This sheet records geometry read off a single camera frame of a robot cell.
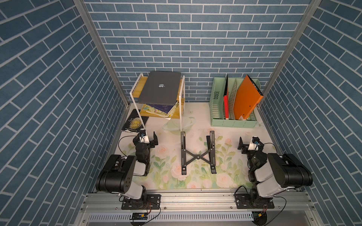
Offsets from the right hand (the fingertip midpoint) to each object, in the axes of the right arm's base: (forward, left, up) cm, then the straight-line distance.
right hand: (250, 138), depth 87 cm
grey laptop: (+16, +56, +24) cm, 63 cm away
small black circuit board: (-44, +61, -13) cm, 76 cm away
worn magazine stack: (+13, +65, +7) cm, 67 cm away
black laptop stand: (-10, +25, -10) cm, 28 cm away
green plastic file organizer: (+37, +20, +9) cm, 43 cm away
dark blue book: (+15, +55, +8) cm, 58 cm away
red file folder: (+30, +13, +4) cm, 33 cm away
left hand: (-2, +64, +1) cm, 64 cm away
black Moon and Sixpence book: (+11, +82, -7) cm, 83 cm away
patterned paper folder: (+31, +8, +5) cm, 32 cm away
